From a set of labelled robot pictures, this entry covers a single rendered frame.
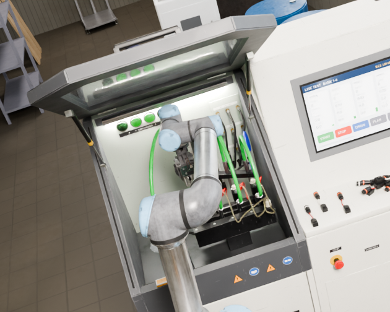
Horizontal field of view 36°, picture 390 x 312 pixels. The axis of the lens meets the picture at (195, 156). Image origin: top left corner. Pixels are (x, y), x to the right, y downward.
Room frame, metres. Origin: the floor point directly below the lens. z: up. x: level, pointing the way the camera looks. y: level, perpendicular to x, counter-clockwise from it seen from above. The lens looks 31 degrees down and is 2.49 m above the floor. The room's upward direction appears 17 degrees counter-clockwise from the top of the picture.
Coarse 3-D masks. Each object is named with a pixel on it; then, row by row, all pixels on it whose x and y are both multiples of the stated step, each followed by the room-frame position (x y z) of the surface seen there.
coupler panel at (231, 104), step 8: (232, 96) 2.26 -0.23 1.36; (216, 104) 2.26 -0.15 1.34; (224, 104) 2.26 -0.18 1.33; (232, 104) 2.26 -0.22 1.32; (240, 104) 2.27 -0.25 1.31; (216, 112) 2.26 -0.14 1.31; (224, 112) 2.26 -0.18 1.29; (232, 112) 2.26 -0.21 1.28; (224, 120) 2.26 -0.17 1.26; (240, 120) 2.26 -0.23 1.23; (232, 128) 2.26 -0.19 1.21; (240, 128) 2.26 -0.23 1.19; (224, 136) 2.23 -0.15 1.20; (232, 136) 2.26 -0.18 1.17; (232, 144) 2.26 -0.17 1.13; (232, 152) 2.26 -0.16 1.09
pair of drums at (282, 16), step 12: (264, 0) 4.99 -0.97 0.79; (276, 0) 4.90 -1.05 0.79; (288, 0) 4.81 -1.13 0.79; (300, 0) 4.73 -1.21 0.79; (252, 12) 4.78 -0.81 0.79; (264, 12) 4.70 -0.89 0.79; (276, 12) 4.62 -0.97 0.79; (288, 12) 4.53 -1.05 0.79; (300, 12) 4.53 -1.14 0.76; (312, 12) 4.38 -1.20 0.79
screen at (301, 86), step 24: (336, 72) 2.07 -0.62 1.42; (360, 72) 2.06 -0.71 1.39; (384, 72) 2.06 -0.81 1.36; (312, 96) 2.05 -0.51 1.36; (336, 96) 2.04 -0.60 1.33; (360, 96) 2.04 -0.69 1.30; (384, 96) 2.03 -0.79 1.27; (312, 120) 2.02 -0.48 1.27; (336, 120) 2.02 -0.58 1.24; (360, 120) 2.01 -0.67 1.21; (384, 120) 2.01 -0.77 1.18; (312, 144) 2.00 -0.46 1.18; (336, 144) 1.99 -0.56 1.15; (360, 144) 1.99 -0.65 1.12
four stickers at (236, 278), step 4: (288, 256) 1.73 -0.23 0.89; (284, 260) 1.73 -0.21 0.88; (288, 260) 1.73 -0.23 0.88; (292, 260) 1.73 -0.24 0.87; (268, 264) 1.72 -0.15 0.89; (272, 264) 1.73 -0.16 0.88; (284, 264) 1.73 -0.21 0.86; (252, 268) 1.72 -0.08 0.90; (256, 268) 1.72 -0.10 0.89; (268, 268) 1.72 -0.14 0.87; (272, 268) 1.73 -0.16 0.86; (252, 272) 1.72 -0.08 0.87; (256, 272) 1.72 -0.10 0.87; (232, 276) 1.72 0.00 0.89; (236, 276) 1.72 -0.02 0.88; (240, 276) 1.72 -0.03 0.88; (236, 280) 1.72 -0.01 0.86; (240, 280) 1.72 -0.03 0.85
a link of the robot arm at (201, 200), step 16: (192, 128) 1.77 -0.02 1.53; (208, 128) 1.73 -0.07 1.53; (208, 144) 1.64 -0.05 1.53; (208, 160) 1.56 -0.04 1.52; (208, 176) 1.47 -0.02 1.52; (192, 192) 1.41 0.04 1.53; (208, 192) 1.41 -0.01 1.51; (192, 208) 1.37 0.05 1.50; (208, 208) 1.38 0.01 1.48; (192, 224) 1.36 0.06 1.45
